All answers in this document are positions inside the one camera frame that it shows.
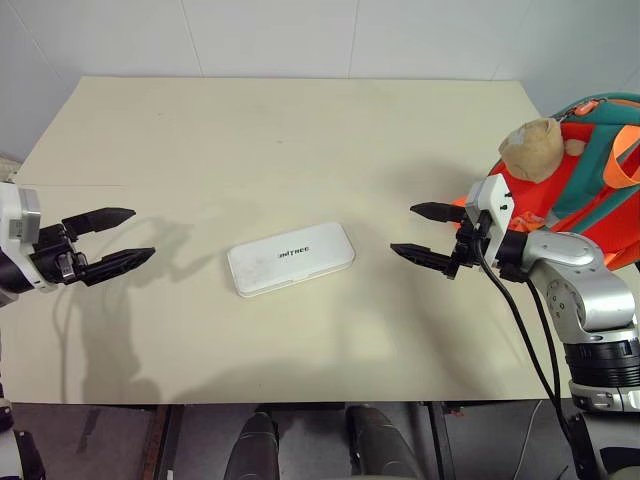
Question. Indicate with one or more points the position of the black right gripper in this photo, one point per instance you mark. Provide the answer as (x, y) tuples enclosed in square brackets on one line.
[(467, 247)]

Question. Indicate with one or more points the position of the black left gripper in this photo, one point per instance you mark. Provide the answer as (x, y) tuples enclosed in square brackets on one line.
[(52, 255)]

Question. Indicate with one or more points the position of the white rectangular case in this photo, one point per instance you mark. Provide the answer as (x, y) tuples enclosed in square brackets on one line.
[(290, 258)]

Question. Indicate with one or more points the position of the orange and green backpack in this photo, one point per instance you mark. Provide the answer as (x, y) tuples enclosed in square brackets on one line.
[(590, 165)]

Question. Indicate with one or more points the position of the grey object at table edge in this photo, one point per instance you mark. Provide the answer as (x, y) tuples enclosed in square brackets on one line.
[(7, 167)]

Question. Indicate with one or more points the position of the beige plush bear toy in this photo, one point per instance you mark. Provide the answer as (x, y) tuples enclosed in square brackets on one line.
[(532, 150)]

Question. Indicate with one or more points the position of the dark rounded shape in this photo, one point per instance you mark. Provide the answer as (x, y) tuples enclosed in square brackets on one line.
[(380, 445), (257, 447)]

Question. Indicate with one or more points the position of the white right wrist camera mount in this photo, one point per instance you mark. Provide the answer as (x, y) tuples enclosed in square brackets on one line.
[(495, 210)]

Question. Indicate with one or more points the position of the dark table frame bar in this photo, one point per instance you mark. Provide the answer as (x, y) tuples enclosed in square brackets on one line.
[(165, 442), (436, 440)]

